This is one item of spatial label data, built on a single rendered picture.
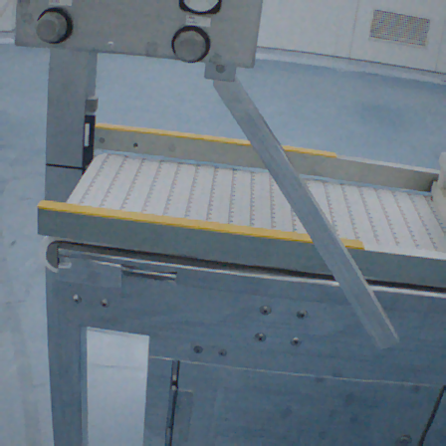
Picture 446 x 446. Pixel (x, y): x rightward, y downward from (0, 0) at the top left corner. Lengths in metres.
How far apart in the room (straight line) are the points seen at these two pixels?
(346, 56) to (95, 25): 5.41
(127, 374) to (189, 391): 0.94
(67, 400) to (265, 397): 0.48
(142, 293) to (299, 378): 0.24
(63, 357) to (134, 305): 0.46
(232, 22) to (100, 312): 0.35
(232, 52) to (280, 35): 5.22
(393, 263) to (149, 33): 0.34
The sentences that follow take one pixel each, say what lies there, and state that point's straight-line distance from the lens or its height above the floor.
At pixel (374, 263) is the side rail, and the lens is 0.70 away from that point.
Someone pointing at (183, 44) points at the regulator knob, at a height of 1.03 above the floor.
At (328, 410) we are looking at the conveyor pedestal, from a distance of 0.88.
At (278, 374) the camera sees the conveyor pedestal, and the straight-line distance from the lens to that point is 0.84.
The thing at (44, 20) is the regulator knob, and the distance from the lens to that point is 0.58.
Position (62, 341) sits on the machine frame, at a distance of 1.15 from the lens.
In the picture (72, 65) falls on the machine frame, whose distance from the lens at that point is 0.94.
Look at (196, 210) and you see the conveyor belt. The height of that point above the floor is 0.80.
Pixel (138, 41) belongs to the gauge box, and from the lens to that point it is 0.59.
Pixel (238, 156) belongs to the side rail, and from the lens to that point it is 0.93.
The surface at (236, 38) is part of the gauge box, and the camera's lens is 0.58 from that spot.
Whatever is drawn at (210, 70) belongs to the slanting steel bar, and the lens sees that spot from 0.62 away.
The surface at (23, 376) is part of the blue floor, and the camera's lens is 1.78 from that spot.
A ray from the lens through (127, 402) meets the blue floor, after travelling 1.70.
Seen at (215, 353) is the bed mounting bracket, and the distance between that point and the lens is 0.80.
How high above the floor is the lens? 1.14
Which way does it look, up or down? 26 degrees down
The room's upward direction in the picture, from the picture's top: 7 degrees clockwise
